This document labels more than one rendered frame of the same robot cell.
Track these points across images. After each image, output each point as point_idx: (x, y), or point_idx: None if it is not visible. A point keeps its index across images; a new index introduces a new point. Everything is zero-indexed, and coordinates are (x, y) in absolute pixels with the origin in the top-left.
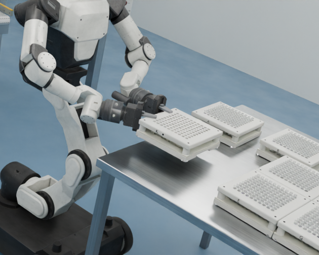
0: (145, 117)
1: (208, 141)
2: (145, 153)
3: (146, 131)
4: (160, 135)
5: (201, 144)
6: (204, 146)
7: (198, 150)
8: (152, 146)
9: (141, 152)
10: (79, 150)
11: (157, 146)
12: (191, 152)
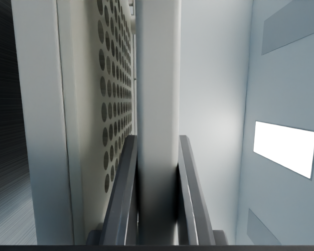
0: (178, 233)
1: (131, 46)
2: (33, 219)
3: (102, 220)
4: (117, 158)
5: (131, 79)
6: (132, 81)
7: (133, 110)
8: None
9: (19, 242)
10: None
11: (12, 121)
12: (133, 132)
